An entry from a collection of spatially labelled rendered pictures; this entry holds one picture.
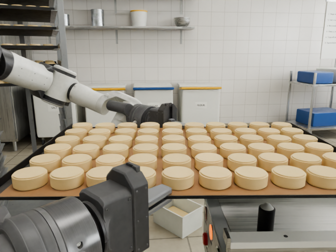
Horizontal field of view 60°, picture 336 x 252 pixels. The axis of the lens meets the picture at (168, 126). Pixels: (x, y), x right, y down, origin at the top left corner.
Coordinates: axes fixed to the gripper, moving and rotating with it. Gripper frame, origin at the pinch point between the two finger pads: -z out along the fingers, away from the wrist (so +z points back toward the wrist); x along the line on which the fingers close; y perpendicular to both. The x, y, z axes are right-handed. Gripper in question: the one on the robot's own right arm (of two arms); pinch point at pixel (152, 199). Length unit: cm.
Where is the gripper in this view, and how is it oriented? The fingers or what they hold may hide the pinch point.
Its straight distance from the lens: 41.6
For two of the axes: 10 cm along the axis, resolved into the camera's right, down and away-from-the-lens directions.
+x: 0.0, -9.7, -2.4
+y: -7.2, -1.6, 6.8
